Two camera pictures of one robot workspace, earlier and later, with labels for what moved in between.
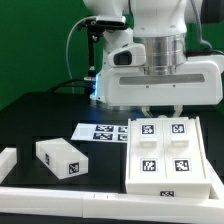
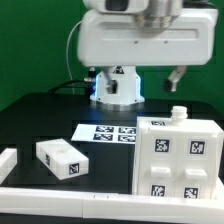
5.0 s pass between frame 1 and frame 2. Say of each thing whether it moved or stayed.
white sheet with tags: stayed
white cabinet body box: moved
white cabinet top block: stayed
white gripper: moved
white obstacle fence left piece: stayed
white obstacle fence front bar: stayed
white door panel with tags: moved
